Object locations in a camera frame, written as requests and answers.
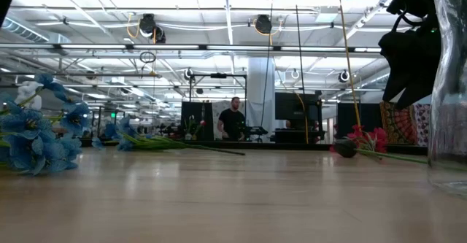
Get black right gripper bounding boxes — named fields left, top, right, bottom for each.
left=378, top=26, right=442, bottom=110

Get clear glass vase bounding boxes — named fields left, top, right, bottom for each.
left=427, top=0, right=467, bottom=200

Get red artificial flower bunch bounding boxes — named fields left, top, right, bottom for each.
left=329, top=124, right=388, bottom=161

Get blue artificial flower bunch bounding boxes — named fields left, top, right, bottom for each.
left=0, top=73, right=91, bottom=177
left=90, top=115, right=247, bottom=157

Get flowers in small vase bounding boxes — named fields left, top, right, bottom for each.
left=183, top=115, right=207, bottom=142

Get red orange patterned tapestry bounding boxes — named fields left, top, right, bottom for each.
left=379, top=101, right=417, bottom=146

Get purple white patterned cloth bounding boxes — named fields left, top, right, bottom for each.
left=414, top=103, right=432, bottom=147

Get black partition panel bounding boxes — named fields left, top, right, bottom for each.
left=181, top=101, right=214, bottom=142
left=336, top=103, right=382, bottom=140

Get black monitor screen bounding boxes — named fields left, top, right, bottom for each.
left=274, top=92, right=323, bottom=123

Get white square pillar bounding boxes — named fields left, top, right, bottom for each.
left=247, top=56, right=277, bottom=142

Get person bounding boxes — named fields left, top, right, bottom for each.
left=217, top=96, right=247, bottom=142

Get long ceiling light strip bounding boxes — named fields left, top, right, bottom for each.
left=0, top=44, right=384, bottom=53

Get yellow hanging cable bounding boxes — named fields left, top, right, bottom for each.
left=336, top=0, right=363, bottom=128

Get thin black hanging cable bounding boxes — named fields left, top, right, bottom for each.
left=260, top=1, right=274, bottom=128

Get black gantry frame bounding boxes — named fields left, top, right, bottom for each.
left=188, top=74, right=249, bottom=142

